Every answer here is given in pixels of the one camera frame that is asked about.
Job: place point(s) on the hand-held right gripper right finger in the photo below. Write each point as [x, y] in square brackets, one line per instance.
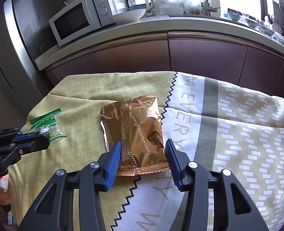
[173, 163]

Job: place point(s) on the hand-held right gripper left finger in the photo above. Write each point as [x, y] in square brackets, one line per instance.
[114, 163]

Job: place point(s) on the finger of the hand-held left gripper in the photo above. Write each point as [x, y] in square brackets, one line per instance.
[33, 144]

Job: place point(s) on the green snack wrapper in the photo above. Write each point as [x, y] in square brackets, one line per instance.
[48, 122]

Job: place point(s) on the gold snack packet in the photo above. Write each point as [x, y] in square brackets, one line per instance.
[137, 130]

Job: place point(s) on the person's left hand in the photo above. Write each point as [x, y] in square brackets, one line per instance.
[1, 197]

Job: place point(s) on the yellow patterned tablecloth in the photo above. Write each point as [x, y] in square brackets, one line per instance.
[240, 137]

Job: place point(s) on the brown kitchen cabinet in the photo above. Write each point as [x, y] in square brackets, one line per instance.
[204, 53]

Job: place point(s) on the stainless steel refrigerator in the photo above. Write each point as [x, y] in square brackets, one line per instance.
[23, 28]

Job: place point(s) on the white microwave oven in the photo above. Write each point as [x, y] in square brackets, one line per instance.
[72, 21]

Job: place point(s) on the white bowl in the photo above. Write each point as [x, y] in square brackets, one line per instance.
[129, 15]

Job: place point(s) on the blue patterned bowl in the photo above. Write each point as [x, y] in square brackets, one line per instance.
[234, 16]

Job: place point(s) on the crumpled clear plastic bag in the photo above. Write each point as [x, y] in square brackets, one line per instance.
[173, 3]

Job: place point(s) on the glass electric kettle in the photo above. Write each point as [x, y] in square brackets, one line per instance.
[144, 3]

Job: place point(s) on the white soap bottle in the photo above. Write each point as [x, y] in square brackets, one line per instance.
[214, 3]

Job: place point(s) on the white utensil holder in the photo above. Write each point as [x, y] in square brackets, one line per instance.
[274, 26]

